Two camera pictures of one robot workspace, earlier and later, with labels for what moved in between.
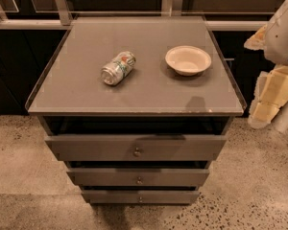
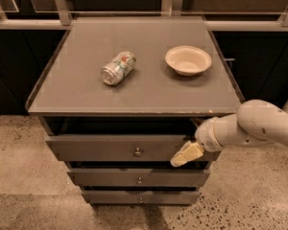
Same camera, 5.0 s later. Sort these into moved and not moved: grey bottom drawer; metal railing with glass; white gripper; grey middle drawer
Moved: white gripper
Not moved: metal railing with glass; grey bottom drawer; grey middle drawer
